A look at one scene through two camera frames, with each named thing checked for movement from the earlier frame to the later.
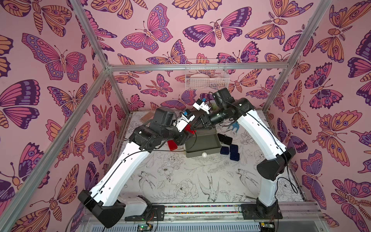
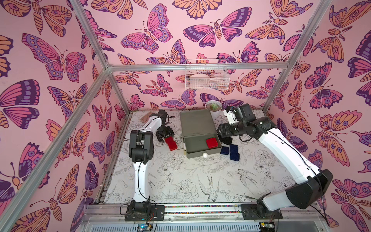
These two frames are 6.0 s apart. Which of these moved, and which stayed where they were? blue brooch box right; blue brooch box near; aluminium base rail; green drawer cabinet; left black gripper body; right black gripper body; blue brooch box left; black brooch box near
Moved: left black gripper body; right black gripper body
Stayed: black brooch box near; blue brooch box near; blue brooch box right; green drawer cabinet; aluminium base rail; blue brooch box left
